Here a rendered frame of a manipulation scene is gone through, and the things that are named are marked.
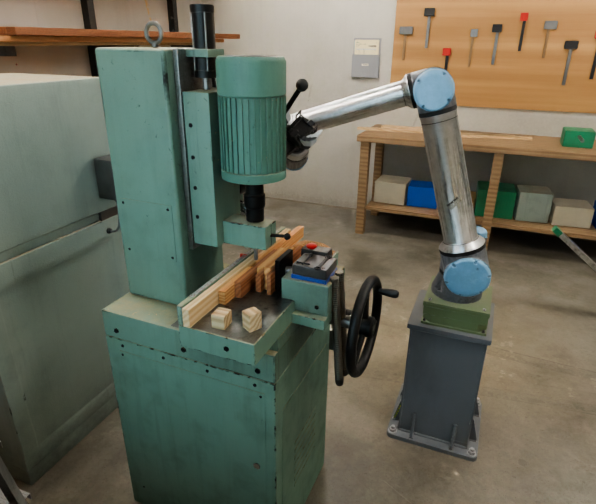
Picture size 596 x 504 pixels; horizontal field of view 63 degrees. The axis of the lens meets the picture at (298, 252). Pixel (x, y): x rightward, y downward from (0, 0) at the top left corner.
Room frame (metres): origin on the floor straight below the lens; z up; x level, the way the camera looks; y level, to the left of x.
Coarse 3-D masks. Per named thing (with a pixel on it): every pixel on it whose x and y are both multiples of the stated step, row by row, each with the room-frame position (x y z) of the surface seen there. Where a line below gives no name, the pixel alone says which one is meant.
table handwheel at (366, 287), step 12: (372, 276) 1.19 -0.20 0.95; (360, 288) 1.13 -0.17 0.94; (372, 288) 1.27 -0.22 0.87; (360, 300) 1.09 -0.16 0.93; (360, 312) 1.07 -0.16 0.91; (372, 312) 1.28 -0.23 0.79; (348, 324) 1.16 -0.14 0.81; (360, 324) 1.14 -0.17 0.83; (372, 324) 1.14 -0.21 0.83; (348, 336) 1.04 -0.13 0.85; (360, 336) 1.13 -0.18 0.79; (372, 336) 1.24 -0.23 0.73; (348, 348) 1.03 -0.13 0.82; (360, 348) 1.11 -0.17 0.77; (372, 348) 1.21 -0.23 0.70; (348, 360) 1.03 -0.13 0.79; (360, 360) 1.16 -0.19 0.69; (348, 372) 1.05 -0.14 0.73; (360, 372) 1.10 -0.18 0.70
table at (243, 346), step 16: (336, 256) 1.46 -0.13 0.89; (240, 304) 1.12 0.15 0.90; (256, 304) 1.12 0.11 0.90; (272, 304) 1.12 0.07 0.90; (288, 304) 1.12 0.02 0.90; (208, 320) 1.04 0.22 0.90; (240, 320) 1.04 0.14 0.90; (272, 320) 1.04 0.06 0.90; (288, 320) 1.11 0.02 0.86; (304, 320) 1.11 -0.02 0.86; (320, 320) 1.09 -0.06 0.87; (192, 336) 1.00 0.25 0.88; (208, 336) 0.98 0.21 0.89; (224, 336) 0.97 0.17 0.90; (240, 336) 0.97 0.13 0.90; (256, 336) 0.97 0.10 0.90; (272, 336) 1.02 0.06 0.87; (208, 352) 0.98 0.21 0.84; (224, 352) 0.96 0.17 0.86; (240, 352) 0.94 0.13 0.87; (256, 352) 0.94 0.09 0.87
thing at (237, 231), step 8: (232, 216) 1.33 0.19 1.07; (240, 216) 1.33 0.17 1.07; (224, 224) 1.29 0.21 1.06; (232, 224) 1.28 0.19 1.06; (240, 224) 1.27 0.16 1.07; (248, 224) 1.27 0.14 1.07; (256, 224) 1.27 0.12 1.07; (264, 224) 1.27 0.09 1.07; (272, 224) 1.28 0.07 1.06; (224, 232) 1.29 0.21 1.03; (232, 232) 1.28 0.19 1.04; (240, 232) 1.27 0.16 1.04; (248, 232) 1.26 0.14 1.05; (256, 232) 1.25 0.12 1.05; (264, 232) 1.24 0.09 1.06; (272, 232) 1.28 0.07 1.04; (224, 240) 1.30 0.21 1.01; (232, 240) 1.28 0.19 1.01; (240, 240) 1.27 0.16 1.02; (248, 240) 1.26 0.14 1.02; (256, 240) 1.25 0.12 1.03; (264, 240) 1.24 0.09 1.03; (272, 240) 1.28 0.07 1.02; (256, 248) 1.26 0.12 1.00; (264, 248) 1.24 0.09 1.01
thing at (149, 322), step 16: (112, 304) 1.28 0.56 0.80; (128, 304) 1.28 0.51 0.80; (144, 304) 1.28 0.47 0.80; (160, 304) 1.29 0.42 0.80; (112, 320) 1.24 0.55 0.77; (128, 320) 1.21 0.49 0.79; (144, 320) 1.19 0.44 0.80; (160, 320) 1.19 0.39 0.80; (176, 320) 1.20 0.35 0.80; (128, 336) 1.22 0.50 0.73; (144, 336) 1.19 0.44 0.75; (160, 336) 1.17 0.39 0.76; (176, 336) 1.15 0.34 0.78; (304, 336) 1.21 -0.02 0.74; (176, 352) 1.15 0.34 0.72; (192, 352) 1.13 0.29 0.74; (272, 352) 1.05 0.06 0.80; (288, 352) 1.11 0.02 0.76; (224, 368) 1.09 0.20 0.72; (240, 368) 1.07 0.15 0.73; (256, 368) 1.05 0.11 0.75; (272, 368) 1.03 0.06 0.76
